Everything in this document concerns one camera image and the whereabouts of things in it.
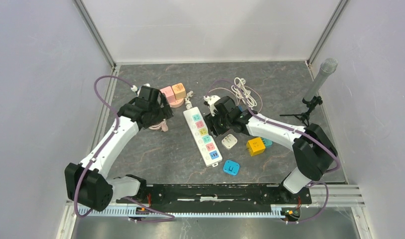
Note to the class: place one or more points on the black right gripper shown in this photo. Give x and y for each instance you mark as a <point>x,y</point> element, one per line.
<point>211,121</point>

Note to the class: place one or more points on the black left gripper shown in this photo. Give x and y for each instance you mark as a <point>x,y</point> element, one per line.
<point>164,112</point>

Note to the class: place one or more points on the white plug adapter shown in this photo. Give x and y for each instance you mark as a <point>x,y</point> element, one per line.
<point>229,141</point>

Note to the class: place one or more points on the white long power strip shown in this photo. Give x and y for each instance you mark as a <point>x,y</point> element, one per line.
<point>207,147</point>

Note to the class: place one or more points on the yellow cube socket adapter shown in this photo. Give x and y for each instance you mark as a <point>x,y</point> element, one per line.
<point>255,146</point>

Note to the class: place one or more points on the teal power strip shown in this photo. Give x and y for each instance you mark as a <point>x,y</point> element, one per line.
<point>267,143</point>

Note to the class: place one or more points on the blue plug adapter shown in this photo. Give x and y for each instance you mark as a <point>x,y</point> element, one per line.
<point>231,167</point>

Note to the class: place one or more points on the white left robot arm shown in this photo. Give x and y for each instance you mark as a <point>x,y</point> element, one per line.
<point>87,182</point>

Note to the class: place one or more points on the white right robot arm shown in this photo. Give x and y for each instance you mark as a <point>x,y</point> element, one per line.
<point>313,151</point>

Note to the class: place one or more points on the pink cube socket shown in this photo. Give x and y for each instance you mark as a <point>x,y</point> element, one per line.
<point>169,94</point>

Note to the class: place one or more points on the pink round socket base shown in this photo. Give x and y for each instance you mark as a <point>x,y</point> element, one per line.
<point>176,103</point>

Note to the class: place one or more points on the orange cube socket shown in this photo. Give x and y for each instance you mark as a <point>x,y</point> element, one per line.
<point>179,91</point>

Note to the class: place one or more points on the black microphone tripod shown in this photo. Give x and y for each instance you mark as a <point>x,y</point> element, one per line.
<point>305,116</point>

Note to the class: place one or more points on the grey microphone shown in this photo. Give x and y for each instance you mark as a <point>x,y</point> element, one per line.
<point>327,68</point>

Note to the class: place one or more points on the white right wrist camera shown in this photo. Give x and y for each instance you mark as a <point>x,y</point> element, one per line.
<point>210,103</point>

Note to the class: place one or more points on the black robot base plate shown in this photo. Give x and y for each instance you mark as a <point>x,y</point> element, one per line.
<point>219,198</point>

